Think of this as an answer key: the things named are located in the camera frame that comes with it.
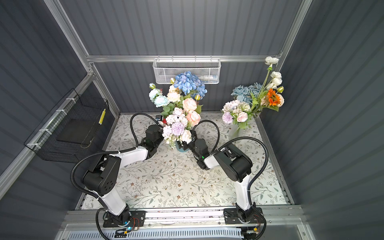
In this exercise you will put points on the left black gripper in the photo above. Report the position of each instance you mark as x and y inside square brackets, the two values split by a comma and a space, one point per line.
[151, 126]

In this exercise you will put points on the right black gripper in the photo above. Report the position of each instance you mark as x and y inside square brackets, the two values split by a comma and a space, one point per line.
[185, 145]

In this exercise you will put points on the blue ceramic vase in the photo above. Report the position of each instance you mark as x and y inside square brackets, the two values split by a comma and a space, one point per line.
[181, 148]

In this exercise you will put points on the mixed pastel flower bunch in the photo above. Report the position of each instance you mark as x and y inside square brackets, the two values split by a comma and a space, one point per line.
[177, 128]

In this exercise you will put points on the clear ribbed glass vase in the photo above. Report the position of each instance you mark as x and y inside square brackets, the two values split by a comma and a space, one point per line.
[235, 131]

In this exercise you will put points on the pale blue white flower stem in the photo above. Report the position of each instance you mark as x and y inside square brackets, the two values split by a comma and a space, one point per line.
[159, 100]

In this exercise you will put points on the blue hydrangea flower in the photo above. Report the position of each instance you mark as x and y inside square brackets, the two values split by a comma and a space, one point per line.
[191, 85]

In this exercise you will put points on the blue rose bouquet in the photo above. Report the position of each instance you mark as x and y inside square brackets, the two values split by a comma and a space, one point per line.
[244, 94]

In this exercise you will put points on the peach rose stem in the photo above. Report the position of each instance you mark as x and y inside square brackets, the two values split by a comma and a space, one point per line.
[264, 101]

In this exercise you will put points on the orange gerbera flower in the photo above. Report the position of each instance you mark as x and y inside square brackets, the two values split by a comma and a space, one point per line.
[273, 100]

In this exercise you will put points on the white ranunculus stem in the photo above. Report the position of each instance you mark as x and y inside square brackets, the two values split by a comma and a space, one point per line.
[273, 80]

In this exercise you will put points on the cream rose stem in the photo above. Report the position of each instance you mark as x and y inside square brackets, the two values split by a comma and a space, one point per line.
[173, 95]

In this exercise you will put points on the pink peony stem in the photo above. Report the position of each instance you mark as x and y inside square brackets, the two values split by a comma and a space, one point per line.
[190, 106]

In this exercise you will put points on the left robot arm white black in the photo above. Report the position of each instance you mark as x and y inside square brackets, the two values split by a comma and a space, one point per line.
[102, 176]

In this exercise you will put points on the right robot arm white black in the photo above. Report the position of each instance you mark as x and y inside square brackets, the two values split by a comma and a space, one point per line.
[235, 164]

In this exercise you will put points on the marker pen in basket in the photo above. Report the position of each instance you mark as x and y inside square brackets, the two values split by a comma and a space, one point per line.
[209, 79]

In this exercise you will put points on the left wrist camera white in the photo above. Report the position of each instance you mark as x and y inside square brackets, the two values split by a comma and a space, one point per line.
[159, 119]

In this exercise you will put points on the black wire basket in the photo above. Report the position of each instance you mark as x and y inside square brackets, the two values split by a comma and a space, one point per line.
[75, 130]

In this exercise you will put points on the white wire mesh basket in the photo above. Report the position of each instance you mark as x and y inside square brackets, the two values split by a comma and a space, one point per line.
[165, 69]

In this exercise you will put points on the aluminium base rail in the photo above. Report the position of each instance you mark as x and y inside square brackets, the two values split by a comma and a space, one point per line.
[206, 223]

